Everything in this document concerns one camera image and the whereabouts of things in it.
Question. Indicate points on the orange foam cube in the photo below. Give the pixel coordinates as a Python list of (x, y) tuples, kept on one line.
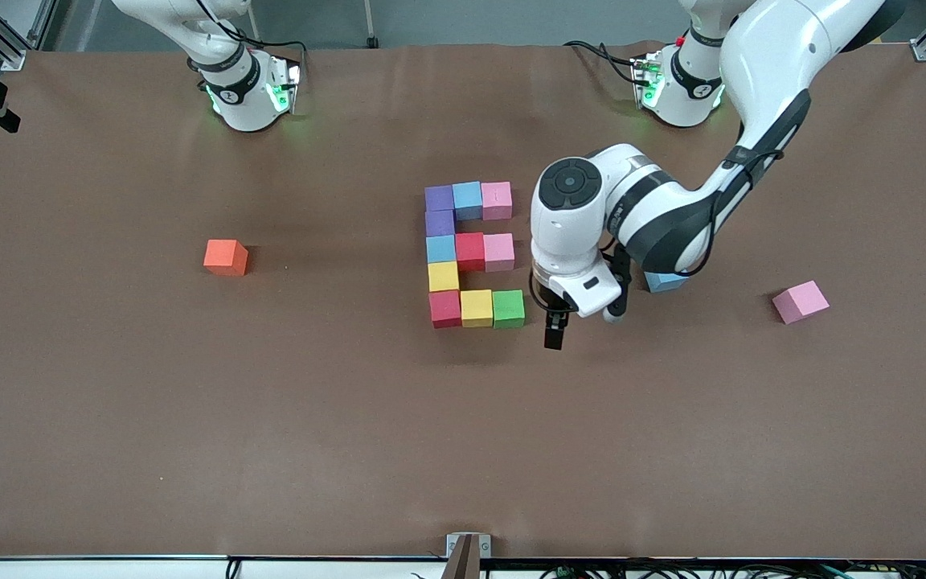
[(224, 256)]

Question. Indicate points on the green foam cube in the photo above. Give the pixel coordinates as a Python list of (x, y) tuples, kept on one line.
[(509, 310)]

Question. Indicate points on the purple foam cube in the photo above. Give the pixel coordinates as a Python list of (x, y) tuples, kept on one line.
[(439, 199), (440, 223)]

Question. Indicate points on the yellow foam cube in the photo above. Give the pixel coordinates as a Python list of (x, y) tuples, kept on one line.
[(477, 310), (444, 277)]

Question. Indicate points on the crimson foam cube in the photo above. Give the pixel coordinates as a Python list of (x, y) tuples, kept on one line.
[(445, 310)]

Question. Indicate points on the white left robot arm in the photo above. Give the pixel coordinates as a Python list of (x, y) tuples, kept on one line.
[(784, 48)]

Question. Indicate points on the metal table edge bracket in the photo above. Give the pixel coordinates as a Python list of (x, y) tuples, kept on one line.
[(467, 555)]

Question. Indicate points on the blue foam cube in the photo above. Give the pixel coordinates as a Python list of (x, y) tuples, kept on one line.
[(664, 283), (441, 249), (469, 199)]

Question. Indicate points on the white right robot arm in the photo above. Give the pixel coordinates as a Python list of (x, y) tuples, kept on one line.
[(242, 88)]

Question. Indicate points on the brown table mat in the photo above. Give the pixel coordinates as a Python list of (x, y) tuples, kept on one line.
[(463, 466)]

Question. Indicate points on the pink foam cube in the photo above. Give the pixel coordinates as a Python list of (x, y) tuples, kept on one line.
[(497, 201), (801, 301), (500, 251)]

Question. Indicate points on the red foam cube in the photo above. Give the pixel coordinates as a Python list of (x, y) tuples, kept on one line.
[(470, 251)]

